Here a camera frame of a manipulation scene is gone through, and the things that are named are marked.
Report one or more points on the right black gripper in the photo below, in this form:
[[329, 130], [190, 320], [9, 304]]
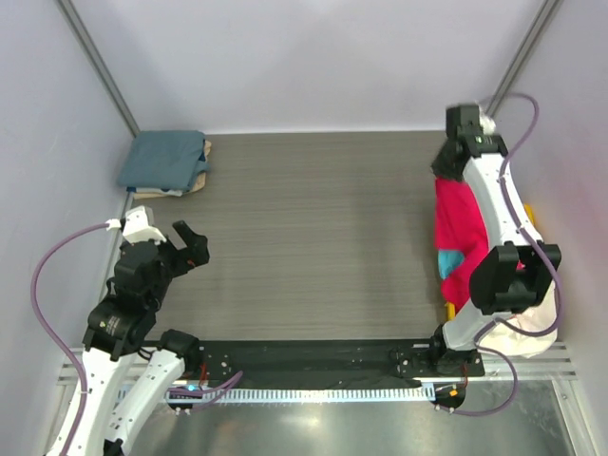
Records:
[[449, 161]]

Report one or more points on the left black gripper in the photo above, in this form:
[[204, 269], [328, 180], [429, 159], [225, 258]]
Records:
[[176, 256]]

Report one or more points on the red t shirt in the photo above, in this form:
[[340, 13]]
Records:
[[458, 225]]

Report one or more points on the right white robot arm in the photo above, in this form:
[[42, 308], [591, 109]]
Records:
[[497, 272]]

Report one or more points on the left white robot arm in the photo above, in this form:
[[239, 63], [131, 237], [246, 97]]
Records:
[[114, 340]]

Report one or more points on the folded blue-grey t shirt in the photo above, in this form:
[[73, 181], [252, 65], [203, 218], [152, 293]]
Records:
[[164, 160]]

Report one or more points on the light blue t shirt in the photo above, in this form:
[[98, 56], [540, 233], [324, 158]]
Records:
[[448, 261]]

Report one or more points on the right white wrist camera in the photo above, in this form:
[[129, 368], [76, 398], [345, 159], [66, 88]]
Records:
[[487, 124]]

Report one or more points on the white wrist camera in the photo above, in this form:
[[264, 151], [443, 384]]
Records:
[[487, 124], [139, 226]]

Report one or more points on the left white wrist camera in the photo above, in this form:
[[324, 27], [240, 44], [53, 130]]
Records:
[[139, 226]]

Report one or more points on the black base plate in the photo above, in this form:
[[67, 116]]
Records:
[[291, 364]]

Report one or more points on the right aluminium frame post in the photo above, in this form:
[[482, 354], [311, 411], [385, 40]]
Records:
[[490, 105]]

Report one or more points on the slotted white cable duct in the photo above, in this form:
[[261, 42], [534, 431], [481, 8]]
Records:
[[426, 393]]

